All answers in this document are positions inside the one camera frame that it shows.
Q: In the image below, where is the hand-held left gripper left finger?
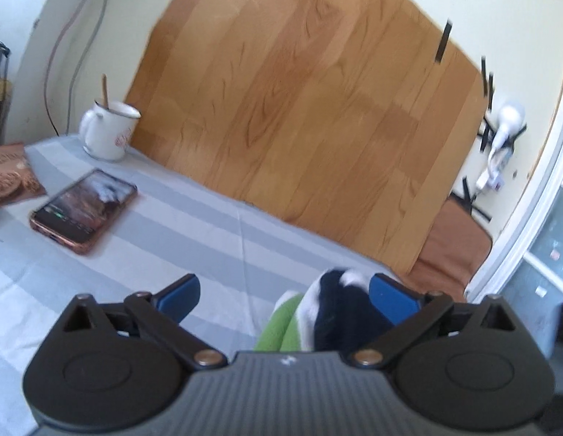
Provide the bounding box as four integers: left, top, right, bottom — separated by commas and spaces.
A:
59, 274, 228, 370

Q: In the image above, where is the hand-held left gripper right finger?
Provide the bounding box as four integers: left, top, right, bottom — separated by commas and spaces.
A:
349, 273, 514, 370

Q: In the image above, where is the green navy white knit sweater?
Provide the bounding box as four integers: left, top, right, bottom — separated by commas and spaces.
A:
255, 269, 397, 353

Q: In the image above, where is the grey striped sheet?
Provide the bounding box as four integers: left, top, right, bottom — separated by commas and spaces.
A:
0, 133, 400, 436

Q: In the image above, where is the black tape strip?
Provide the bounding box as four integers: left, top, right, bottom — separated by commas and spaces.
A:
447, 177, 492, 224
433, 18, 453, 65
480, 56, 496, 110

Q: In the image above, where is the smartphone in brown case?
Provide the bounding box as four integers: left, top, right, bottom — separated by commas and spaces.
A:
29, 167, 139, 255

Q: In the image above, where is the white enamel mug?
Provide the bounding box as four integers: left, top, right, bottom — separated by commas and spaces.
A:
79, 101, 141, 162

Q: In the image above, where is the wooden board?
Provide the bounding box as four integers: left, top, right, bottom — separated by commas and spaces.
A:
124, 0, 487, 279

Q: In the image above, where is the brown patterned packet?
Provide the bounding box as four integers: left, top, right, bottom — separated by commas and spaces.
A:
0, 142, 48, 210

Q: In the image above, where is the white door frame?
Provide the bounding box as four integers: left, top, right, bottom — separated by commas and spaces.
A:
462, 32, 563, 306

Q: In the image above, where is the grey wall cable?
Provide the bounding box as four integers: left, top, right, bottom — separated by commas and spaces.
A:
67, 0, 117, 136

